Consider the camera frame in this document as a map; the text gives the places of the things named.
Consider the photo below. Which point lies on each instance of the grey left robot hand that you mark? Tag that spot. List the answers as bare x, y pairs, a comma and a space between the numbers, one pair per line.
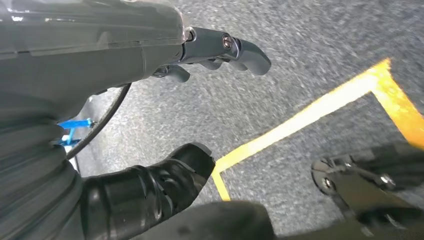
82, 59

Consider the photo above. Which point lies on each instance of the blue metal shelf rack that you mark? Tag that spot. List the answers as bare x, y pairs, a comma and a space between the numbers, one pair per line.
74, 124

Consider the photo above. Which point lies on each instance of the black glossy robot body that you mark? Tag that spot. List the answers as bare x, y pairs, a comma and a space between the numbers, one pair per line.
132, 202

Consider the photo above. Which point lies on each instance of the yellow floor tape outline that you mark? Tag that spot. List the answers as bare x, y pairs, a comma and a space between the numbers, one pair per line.
314, 109

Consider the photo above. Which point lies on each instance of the black robot foot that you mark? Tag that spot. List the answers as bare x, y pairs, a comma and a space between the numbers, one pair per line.
364, 198

